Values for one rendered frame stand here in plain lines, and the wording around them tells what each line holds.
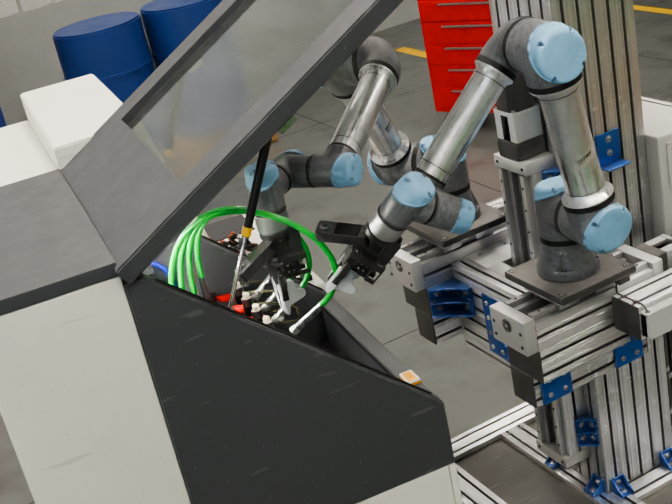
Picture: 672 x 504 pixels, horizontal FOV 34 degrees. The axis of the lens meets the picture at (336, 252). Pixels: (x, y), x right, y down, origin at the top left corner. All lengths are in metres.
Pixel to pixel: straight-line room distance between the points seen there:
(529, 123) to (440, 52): 4.07
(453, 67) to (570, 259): 4.28
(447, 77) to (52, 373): 5.04
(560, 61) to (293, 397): 0.87
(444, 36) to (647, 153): 3.94
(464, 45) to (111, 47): 2.20
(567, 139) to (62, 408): 1.16
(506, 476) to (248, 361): 1.41
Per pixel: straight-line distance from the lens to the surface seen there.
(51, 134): 2.83
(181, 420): 2.21
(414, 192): 2.21
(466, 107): 2.40
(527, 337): 2.60
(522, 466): 3.45
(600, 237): 2.46
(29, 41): 8.91
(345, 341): 2.84
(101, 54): 7.17
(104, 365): 2.12
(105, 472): 2.22
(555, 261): 2.63
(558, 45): 2.29
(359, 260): 2.34
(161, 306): 2.10
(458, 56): 6.78
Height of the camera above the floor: 2.24
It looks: 24 degrees down
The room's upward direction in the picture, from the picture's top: 12 degrees counter-clockwise
